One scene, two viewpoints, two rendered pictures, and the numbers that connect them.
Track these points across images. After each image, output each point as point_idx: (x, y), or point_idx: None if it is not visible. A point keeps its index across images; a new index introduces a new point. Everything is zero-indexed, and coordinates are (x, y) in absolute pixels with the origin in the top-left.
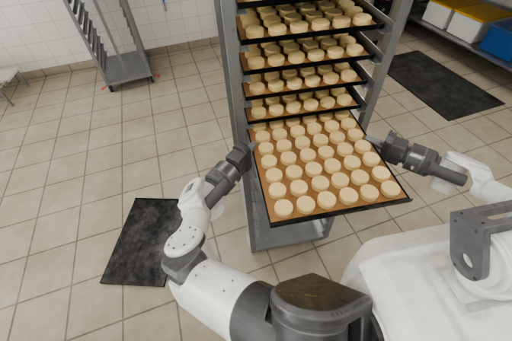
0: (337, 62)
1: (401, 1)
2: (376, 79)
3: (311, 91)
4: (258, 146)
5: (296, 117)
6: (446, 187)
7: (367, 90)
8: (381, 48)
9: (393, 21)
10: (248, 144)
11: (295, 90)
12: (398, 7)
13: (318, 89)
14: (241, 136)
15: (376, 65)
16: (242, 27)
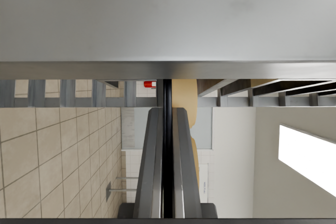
0: (276, 91)
1: (306, 105)
2: (229, 106)
3: (250, 87)
4: (195, 165)
5: (206, 90)
6: (163, 192)
7: (219, 106)
8: (260, 98)
9: (289, 104)
10: (187, 131)
11: (277, 81)
12: (300, 104)
13: (247, 88)
14: (233, 71)
15: (242, 98)
16: None
